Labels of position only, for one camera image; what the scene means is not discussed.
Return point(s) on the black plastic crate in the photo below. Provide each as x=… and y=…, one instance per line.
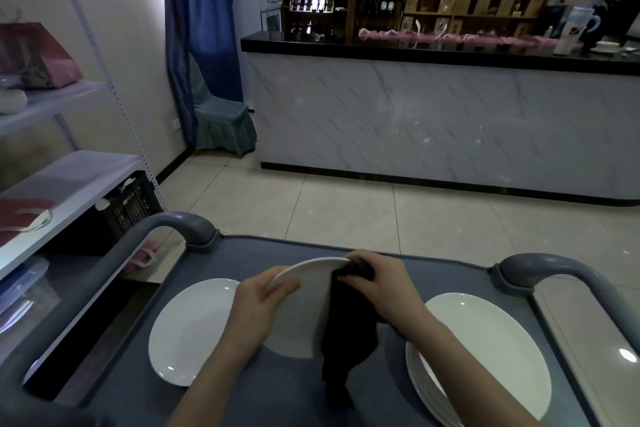
x=135, y=209

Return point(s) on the person's left hand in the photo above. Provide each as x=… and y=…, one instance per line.
x=255, y=311

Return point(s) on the white bowl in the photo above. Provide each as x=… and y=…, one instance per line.
x=11, y=102

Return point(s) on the white round plate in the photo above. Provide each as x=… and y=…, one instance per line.
x=190, y=326

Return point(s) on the person's right hand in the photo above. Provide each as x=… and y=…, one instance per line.
x=400, y=296

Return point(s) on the white cup on saucer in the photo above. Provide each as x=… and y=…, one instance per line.
x=606, y=47

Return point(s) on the blue curtain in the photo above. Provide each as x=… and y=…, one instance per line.
x=205, y=6

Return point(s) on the person's left forearm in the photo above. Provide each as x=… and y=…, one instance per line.
x=210, y=391

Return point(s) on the white refrigerator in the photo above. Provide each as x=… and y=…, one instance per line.
x=246, y=6

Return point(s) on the chair with grey-green cover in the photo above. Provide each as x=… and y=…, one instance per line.
x=225, y=126

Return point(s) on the marble bar counter black top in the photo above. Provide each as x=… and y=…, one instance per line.
x=440, y=121

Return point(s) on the clear container blue lid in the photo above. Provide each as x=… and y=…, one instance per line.
x=25, y=291

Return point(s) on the small white cup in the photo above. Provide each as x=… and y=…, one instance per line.
x=103, y=205

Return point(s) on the white metal shelf rack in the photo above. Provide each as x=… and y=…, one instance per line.
x=75, y=186

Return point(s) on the dark wine rack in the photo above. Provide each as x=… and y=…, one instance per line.
x=383, y=1

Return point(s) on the stack of white plates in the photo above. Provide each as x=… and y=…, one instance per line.
x=495, y=346
x=300, y=321

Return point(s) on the black pegged stand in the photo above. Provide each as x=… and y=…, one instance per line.
x=622, y=6

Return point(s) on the dark blue cleaning cloth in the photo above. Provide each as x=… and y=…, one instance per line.
x=345, y=336

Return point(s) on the person's right forearm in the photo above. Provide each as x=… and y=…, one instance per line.
x=480, y=386

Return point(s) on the grey service cart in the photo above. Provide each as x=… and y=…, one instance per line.
x=235, y=256

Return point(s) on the row of pink bags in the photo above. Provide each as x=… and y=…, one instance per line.
x=470, y=40

